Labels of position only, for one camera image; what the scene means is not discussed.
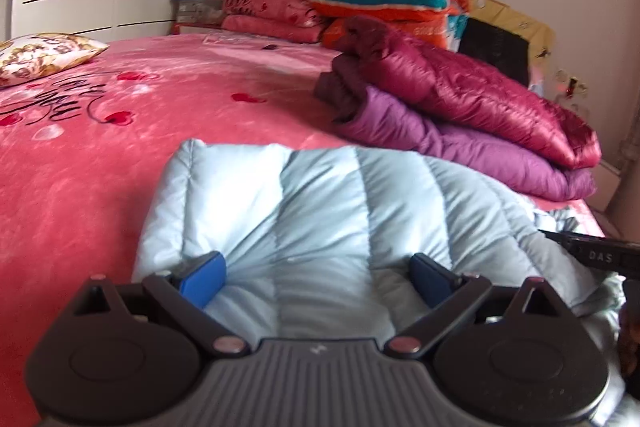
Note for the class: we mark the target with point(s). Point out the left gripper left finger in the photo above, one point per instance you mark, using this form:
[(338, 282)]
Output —
[(183, 294)]

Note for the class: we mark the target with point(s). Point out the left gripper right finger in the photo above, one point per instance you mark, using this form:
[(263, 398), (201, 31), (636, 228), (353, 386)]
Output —
[(452, 299)]

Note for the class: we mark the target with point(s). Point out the light blue down jacket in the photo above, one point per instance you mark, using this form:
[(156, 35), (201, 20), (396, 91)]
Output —
[(317, 245)]

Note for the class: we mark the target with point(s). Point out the person's right hand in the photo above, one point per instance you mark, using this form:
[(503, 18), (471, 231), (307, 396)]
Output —
[(628, 337)]

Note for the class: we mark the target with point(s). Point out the pink floral bed blanket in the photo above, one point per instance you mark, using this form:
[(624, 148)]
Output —
[(83, 152)]

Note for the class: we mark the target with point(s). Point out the folded purple down jacket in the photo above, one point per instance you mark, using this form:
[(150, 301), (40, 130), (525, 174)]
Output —
[(369, 116)]

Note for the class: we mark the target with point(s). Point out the yellow headboard cover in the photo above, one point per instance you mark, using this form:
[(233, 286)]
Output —
[(540, 37)]

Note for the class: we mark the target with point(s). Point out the folded crimson down jacket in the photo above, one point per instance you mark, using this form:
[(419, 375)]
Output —
[(459, 89)]

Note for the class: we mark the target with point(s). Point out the black folded garment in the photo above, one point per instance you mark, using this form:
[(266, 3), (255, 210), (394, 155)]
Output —
[(497, 47)]

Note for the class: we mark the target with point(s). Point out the blue storage boxes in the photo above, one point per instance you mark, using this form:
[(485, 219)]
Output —
[(197, 14)]

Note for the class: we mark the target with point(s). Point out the floral cushion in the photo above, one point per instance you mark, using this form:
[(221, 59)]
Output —
[(32, 57)]

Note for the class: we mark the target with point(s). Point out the pink folded pillows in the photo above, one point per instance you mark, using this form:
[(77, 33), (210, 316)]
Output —
[(292, 20)]

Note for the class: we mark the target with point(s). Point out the teal orange folded quilt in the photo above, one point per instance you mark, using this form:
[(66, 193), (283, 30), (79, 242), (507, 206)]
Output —
[(439, 22)]

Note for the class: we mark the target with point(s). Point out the wall socket with charger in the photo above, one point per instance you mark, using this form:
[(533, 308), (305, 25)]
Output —
[(569, 86)]

